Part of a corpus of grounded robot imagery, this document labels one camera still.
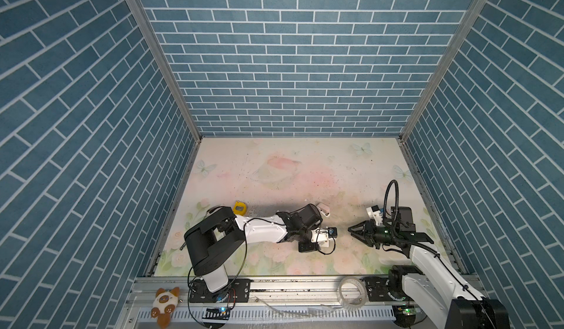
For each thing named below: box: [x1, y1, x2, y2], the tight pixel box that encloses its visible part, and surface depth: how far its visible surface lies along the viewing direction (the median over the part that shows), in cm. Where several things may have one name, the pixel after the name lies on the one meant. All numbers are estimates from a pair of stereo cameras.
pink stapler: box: [316, 202, 331, 218], surface depth 93 cm
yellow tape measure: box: [232, 200, 248, 216], surface depth 94 cm
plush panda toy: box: [150, 286, 180, 329], surface depth 70 cm
